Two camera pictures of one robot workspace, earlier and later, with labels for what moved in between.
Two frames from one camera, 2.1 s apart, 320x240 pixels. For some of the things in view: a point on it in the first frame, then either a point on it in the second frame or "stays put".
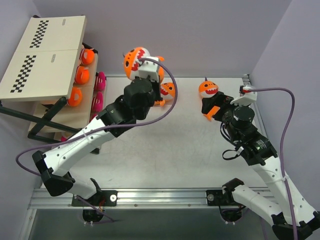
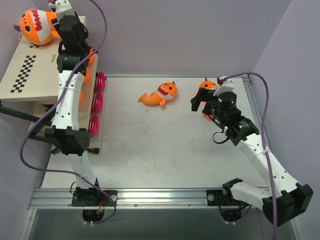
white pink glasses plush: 97,103 stays put
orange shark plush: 207,88 stays put
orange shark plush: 131,62 to 36,27
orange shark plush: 167,92 stays put
